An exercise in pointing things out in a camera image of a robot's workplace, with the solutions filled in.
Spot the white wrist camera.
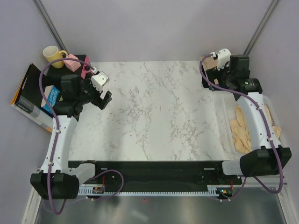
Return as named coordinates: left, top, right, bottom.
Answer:
left=215, top=49, right=231, bottom=70
left=91, top=71, right=110, bottom=92

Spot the blue paperback book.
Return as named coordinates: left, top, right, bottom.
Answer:
left=41, top=85, right=60, bottom=115

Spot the white cable duct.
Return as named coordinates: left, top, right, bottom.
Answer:
left=78, top=184, right=232, bottom=198

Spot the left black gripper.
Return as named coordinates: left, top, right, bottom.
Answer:
left=76, top=73, right=111, bottom=110

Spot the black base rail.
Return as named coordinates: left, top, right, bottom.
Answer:
left=67, top=160, right=242, bottom=193

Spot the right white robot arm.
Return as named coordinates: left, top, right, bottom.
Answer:
left=200, top=49, right=292, bottom=186

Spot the folded tan t shirt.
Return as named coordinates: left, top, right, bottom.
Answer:
left=201, top=57, right=220, bottom=85

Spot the right aluminium frame post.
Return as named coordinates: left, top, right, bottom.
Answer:
left=243, top=0, right=281, bottom=56

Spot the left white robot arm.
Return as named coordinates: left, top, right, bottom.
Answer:
left=30, top=72, right=112, bottom=200

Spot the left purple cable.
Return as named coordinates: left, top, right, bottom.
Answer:
left=39, top=58, right=98, bottom=215

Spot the cream yellow t shirt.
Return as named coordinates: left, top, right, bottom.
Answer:
left=230, top=102, right=282, bottom=154

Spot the aluminium frame post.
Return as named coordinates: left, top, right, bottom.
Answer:
left=32, top=0, right=67, bottom=50
left=243, top=0, right=281, bottom=56

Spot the black and pink box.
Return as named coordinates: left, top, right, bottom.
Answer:
left=42, top=64, right=91, bottom=90

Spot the black orange file folder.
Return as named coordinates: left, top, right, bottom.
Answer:
left=10, top=64, right=53, bottom=132

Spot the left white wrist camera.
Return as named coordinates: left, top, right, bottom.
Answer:
left=91, top=71, right=110, bottom=92

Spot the white plastic basket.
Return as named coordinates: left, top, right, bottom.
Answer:
left=213, top=91, right=288, bottom=160

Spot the pink cube block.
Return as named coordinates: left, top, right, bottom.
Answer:
left=64, top=54, right=81, bottom=72

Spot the yellow mug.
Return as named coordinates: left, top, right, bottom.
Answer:
left=43, top=46, right=68, bottom=69

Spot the left aluminium frame post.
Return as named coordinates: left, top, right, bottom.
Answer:
left=32, top=0, right=67, bottom=50

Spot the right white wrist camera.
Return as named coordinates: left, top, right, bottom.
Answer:
left=215, top=49, right=231, bottom=70

